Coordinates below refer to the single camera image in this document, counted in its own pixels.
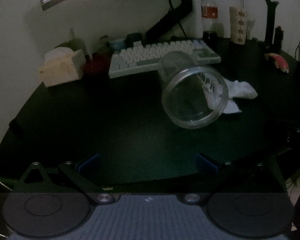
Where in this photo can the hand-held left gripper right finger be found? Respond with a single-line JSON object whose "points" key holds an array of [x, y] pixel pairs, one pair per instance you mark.
{"points": [[205, 163]]}

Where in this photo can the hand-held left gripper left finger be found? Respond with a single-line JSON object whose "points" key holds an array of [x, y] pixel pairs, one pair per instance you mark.
{"points": [[91, 163]]}

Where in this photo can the white cloth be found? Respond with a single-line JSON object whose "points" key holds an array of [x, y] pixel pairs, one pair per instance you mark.
{"points": [[242, 88]]}

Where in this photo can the red container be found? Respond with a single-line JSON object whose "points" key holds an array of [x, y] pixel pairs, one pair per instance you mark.
{"points": [[97, 65]]}

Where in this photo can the red and white packet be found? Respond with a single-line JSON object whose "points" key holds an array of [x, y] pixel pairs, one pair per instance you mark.
{"points": [[278, 61]]}

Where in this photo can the black lighter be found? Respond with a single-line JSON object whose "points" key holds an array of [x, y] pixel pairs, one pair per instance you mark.
{"points": [[278, 38]]}

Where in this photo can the beige tissue box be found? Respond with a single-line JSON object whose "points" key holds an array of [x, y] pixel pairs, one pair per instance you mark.
{"points": [[60, 67]]}

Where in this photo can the white keyboard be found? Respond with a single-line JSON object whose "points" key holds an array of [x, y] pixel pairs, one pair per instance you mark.
{"points": [[140, 55]]}

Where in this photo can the tall black stand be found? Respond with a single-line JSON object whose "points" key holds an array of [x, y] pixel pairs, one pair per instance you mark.
{"points": [[270, 20]]}

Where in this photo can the small teal jar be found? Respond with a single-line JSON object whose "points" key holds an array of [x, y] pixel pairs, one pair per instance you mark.
{"points": [[117, 44]]}

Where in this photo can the patterned paper cup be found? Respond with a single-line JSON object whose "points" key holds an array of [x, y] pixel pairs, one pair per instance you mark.
{"points": [[238, 25]]}

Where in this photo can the dark cup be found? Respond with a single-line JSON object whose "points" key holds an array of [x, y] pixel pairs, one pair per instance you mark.
{"points": [[133, 38]]}

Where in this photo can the red label plastic bottle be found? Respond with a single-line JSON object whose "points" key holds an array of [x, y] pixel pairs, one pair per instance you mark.
{"points": [[209, 12]]}

